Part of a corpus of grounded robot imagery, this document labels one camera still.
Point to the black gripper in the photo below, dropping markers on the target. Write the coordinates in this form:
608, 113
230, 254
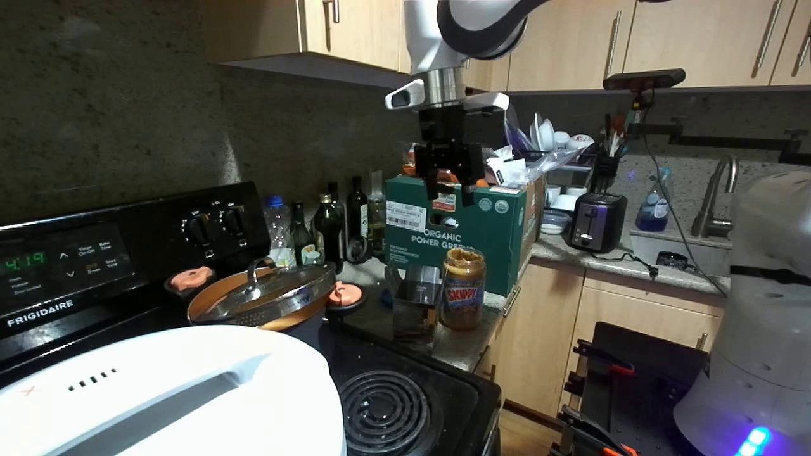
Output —
452, 140

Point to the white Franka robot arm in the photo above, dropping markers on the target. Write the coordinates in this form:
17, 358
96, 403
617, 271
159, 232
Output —
760, 337

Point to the green cardboard produce box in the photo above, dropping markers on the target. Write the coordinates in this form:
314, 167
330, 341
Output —
496, 235

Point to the pale labelled bottle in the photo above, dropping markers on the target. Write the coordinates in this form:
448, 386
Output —
377, 216

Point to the white dishes pile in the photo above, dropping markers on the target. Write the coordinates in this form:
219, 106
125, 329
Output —
540, 153

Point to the tall black capped bottle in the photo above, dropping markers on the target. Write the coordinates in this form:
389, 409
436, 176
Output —
358, 216

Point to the peanut butter jar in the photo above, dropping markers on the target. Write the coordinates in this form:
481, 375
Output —
461, 291

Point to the large dark olive oil bottle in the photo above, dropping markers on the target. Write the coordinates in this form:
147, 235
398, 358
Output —
330, 228

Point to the black toaster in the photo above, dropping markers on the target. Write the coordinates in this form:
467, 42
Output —
597, 220

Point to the black utensil holder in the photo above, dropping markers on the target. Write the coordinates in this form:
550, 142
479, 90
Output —
605, 166

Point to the slim dark glass bottle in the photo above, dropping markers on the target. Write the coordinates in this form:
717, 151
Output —
301, 223

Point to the small spice jar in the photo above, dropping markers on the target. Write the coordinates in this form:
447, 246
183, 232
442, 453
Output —
309, 254

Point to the wooden lower cabinets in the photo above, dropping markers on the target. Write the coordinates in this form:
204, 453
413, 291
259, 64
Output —
540, 337

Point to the clear plastic water bottle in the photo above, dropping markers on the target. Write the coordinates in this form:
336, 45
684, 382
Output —
279, 232

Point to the wooden upper cabinet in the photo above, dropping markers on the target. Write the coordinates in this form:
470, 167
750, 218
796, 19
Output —
337, 34

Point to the blue dish soap bottle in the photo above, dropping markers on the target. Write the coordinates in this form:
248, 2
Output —
652, 205

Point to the glass pot lid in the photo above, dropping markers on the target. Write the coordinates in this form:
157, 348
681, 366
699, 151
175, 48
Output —
262, 295

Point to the black electric stove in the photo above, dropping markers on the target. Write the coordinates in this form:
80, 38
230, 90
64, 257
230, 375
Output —
420, 406

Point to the black coil burner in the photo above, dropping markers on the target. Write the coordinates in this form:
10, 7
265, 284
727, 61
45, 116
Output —
382, 414

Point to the metal kitchen faucet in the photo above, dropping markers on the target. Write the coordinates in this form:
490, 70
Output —
717, 199

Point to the black cart platform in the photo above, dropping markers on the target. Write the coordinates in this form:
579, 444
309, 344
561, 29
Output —
642, 380

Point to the orange black clamp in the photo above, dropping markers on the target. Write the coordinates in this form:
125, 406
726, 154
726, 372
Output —
597, 433

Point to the white rice cooker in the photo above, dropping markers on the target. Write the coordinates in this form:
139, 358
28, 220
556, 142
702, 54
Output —
167, 396

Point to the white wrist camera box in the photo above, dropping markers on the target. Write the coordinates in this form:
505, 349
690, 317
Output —
447, 92

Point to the black camera boom stand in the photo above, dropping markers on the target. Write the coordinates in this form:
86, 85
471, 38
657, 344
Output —
637, 110

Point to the black stereo camera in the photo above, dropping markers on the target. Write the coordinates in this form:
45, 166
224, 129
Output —
643, 78

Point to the wooden wall cabinets row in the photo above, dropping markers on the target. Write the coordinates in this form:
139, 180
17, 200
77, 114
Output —
693, 38

